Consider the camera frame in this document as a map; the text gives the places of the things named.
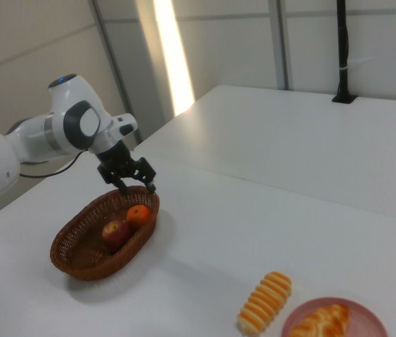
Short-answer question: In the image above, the black camera pole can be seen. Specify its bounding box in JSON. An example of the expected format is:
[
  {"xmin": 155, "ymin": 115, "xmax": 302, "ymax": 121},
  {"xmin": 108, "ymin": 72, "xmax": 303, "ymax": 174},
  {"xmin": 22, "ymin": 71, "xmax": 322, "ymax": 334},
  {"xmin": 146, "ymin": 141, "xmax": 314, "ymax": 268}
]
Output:
[{"xmin": 331, "ymin": 0, "xmax": 357, "ymax": 105}]

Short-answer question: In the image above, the orange toy mandarin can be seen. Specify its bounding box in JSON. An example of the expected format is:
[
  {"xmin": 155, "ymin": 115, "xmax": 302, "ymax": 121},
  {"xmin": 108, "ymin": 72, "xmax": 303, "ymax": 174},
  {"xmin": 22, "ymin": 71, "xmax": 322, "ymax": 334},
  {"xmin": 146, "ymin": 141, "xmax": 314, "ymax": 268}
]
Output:
[{"xmin": 126, "ymin": 205, "xmax": 152, "ymax": 228}]

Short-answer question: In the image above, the red toy apple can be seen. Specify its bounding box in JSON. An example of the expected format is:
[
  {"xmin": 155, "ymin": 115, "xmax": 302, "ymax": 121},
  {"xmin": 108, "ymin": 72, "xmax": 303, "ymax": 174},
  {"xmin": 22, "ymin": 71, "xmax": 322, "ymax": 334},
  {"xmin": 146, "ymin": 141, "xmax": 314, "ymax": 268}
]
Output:
[{"xmin": 101, "ymin": 220, "xmax": 131, "ymax": 246}]

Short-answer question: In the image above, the braided toy bread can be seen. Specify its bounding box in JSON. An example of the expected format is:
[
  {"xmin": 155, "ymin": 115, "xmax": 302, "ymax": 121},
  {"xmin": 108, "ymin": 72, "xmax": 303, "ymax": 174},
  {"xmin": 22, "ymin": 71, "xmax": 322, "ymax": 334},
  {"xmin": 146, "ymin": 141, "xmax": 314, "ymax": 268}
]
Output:
[{"xmin": 289, "ymin": 303, "xmax": 351, "ymax": 337}]

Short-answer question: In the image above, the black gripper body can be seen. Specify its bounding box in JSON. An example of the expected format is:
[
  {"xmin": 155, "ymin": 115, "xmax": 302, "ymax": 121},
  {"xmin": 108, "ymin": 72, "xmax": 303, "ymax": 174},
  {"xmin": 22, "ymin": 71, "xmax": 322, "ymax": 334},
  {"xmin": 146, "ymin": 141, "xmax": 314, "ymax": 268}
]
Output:
[{"xmin": 95, "ymin": 140, "xmax": 139, "ymax": 179}]

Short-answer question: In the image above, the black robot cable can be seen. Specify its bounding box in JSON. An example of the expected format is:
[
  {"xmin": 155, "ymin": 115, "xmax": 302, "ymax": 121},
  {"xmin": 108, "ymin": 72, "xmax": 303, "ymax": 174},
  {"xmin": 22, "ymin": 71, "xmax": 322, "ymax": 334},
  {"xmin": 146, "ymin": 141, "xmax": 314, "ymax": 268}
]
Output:
[{"xmin": 0, "ymin": 150, "xmax": 90, "ymax": 298}]

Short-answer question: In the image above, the striped toy bread roll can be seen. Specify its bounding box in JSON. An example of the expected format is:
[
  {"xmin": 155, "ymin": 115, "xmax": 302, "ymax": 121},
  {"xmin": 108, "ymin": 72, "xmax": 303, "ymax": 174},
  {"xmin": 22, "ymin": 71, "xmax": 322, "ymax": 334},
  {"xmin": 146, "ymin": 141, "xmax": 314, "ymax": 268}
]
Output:
[{"xmin": 237, "ymin": 270, "xmax": 293, "ymax": 336}]

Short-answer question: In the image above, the pink plate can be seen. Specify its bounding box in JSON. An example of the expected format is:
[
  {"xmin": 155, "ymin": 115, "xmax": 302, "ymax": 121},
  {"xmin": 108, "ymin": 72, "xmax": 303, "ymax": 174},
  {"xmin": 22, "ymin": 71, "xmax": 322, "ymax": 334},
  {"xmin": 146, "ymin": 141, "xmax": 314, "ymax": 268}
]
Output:
[{"xmin": 281, "ymin": 297, "xmax": 389, "ymax": 337}]

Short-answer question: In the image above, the brown woven basket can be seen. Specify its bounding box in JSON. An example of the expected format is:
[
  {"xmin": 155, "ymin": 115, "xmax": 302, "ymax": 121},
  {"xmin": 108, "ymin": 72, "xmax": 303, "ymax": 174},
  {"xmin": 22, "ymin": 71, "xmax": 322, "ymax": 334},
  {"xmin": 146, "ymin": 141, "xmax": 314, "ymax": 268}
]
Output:
[{"xmin": 49, "ymin": 185, "xmax": 161, "ymax": 281}]

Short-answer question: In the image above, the grey partition post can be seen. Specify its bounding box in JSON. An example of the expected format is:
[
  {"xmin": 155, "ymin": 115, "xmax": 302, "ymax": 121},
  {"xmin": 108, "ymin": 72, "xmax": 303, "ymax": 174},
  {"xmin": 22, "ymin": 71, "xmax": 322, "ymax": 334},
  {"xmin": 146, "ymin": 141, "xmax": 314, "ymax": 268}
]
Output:
[
  {"xmin": 91, "ymin": 0, "xmax": 142, "ymax": 147},
  {"xmin": 275, "ymin": 0, "xmax": 289, "ymax": 91}
]

